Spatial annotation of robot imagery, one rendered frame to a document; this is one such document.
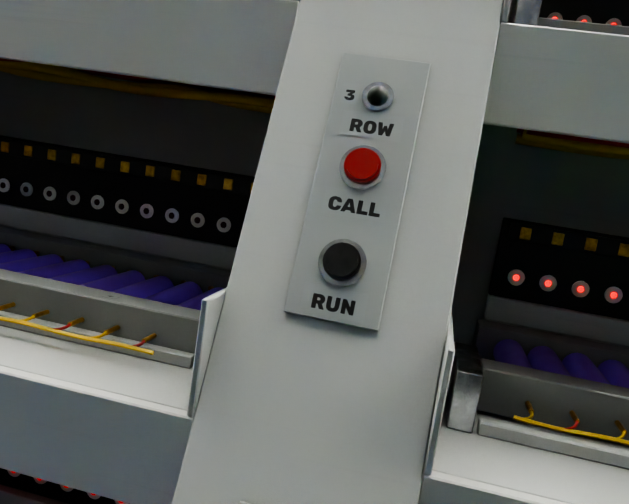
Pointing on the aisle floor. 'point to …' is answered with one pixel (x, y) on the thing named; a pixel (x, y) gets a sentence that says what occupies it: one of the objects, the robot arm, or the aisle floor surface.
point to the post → (251, 450)
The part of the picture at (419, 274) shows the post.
